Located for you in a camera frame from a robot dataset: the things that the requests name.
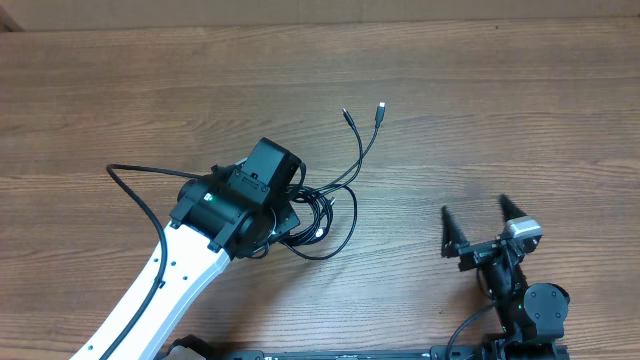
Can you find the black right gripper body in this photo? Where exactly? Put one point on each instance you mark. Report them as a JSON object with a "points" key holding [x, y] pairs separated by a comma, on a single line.
{"points": [[476, 255]]}

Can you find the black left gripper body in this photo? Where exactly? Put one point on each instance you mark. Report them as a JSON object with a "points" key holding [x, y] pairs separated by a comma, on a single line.
{"points": [[282, 219]]}

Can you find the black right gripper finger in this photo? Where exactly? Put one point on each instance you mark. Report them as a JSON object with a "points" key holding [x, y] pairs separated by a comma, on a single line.
{"points": [[509, 209], [453, 238]]}

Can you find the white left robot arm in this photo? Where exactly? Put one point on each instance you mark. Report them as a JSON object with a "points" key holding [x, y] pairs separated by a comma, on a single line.
{"points": [[213, 223]]}

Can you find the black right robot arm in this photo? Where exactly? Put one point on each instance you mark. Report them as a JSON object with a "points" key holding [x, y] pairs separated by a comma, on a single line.
{"points": [[531, 316]]}

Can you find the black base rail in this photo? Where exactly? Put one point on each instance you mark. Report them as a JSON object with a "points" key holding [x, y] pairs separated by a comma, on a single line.
{"points": [[191, 347]]}

